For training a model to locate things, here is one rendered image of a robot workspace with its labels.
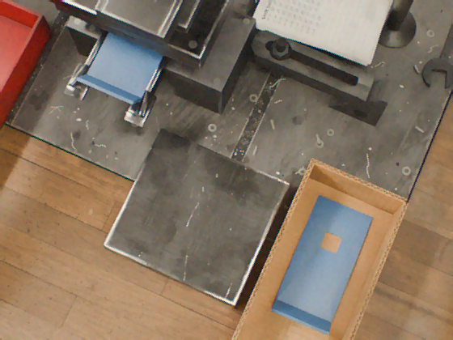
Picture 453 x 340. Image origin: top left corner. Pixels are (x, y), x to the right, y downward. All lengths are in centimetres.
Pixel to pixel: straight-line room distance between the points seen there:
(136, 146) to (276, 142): 17
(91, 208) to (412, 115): 41
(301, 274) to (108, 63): 33
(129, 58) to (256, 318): 33
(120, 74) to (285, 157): 23
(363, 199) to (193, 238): 21
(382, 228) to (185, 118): 28
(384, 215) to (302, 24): 25
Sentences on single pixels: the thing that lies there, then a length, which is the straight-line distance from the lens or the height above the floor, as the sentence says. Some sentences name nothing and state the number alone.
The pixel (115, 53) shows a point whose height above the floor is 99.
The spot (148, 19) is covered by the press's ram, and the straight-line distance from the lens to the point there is 90.
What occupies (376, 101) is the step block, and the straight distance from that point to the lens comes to 101.
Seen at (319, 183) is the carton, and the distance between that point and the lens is 105.
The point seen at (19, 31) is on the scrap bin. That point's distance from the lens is 114.
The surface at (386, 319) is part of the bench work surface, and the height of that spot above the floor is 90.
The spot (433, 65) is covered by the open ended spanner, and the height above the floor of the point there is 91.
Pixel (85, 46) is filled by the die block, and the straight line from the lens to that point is 107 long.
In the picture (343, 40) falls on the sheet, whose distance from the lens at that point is 106.
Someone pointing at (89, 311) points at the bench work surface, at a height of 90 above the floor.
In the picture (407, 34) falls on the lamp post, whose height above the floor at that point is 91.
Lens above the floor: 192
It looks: 75 degrees down
